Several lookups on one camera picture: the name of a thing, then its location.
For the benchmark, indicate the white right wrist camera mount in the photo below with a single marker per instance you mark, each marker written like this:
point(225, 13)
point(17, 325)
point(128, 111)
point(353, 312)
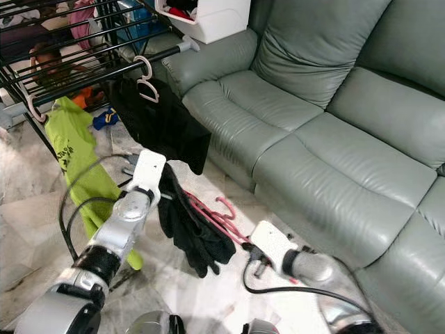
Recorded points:
point(273, 242)

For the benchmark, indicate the plain black garment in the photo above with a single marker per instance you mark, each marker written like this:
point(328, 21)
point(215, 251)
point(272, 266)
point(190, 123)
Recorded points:
point(160, 125)

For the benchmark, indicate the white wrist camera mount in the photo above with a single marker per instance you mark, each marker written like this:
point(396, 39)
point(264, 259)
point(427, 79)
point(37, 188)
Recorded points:
point(273, 242)
point(149, 174)

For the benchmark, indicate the pale pink plastic hanger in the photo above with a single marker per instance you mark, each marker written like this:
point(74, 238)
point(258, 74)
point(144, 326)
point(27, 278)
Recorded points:
point(150, 67)
point(30, 108)

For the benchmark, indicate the red plastic hanger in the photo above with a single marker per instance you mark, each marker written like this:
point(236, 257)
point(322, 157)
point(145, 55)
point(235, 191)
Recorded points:
point(205, 209)
point(222, 226)

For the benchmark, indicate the grey-green sofa cushion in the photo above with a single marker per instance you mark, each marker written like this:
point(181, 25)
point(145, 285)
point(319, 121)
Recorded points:
point(313, 49)

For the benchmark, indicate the toddler in green top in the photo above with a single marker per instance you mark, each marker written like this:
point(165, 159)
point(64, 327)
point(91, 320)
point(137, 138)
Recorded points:
point(50, 59)

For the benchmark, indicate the black metal drying rack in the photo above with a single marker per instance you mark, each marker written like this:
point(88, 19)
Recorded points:
point(90, 83)

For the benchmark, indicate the white plastic tub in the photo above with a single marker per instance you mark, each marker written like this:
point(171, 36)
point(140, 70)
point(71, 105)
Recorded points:
point(222, 17)

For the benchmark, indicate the pink garment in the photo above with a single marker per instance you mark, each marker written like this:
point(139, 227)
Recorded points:
point(83, 17)

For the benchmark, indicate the robot right leg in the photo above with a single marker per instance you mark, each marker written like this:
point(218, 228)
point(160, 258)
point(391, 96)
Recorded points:
point(261, 328)

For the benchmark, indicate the blue garment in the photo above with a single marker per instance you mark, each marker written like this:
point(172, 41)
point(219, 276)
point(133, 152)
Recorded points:
point(135, 24)

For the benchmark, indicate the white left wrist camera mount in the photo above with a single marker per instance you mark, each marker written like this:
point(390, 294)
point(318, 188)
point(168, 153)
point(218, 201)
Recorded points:
point(149, 174)

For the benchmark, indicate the purple garment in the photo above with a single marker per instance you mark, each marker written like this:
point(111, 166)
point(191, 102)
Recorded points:
point(28, 36)

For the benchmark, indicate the black shirt with grey print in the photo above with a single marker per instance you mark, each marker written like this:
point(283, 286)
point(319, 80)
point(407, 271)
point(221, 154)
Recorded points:
point(191, 229)

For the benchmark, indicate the robot left leg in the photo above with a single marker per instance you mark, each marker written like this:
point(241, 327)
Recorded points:
point(153, 325)

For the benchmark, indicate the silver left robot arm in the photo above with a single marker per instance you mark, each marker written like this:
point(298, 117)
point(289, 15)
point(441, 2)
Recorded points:
point(122, 226)

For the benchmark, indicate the grey-green leather sofa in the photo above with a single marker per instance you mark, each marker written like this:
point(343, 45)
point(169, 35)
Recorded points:
point(341, 174)

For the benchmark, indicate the robot leg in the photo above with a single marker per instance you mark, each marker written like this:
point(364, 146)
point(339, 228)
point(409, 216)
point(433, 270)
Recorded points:
point(261, 328)
point(153, 325)

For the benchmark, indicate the yellow-green printed shirt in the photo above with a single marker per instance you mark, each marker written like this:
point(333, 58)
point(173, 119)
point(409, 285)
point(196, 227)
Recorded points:
point(83, 160)

